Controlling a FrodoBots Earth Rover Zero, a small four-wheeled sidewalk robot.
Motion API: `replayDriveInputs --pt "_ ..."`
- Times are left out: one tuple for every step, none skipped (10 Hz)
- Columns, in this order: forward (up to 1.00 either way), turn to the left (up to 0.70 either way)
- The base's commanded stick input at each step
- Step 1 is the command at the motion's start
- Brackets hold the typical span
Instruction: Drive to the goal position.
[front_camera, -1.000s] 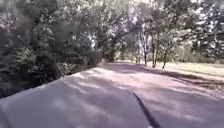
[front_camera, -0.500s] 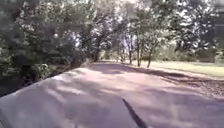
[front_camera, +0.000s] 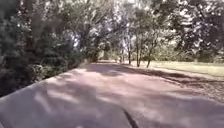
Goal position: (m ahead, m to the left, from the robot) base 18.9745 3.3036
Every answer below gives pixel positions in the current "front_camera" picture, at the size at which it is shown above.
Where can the reddish dirt path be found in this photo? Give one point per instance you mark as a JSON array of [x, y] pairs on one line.
[[110, 93]]

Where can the row of trees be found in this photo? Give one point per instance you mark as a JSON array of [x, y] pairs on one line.
[[146, 36]]

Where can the robot's own part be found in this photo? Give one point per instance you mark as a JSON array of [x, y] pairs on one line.
[[131, 120]]

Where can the dense wood with bushes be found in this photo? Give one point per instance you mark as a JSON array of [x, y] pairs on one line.
[[36, 43]]

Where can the grass field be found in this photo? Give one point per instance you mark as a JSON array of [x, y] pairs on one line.
[[196, 67]]

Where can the leaf-strewn dirt verge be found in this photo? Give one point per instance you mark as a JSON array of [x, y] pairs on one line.
[[200, 83]]

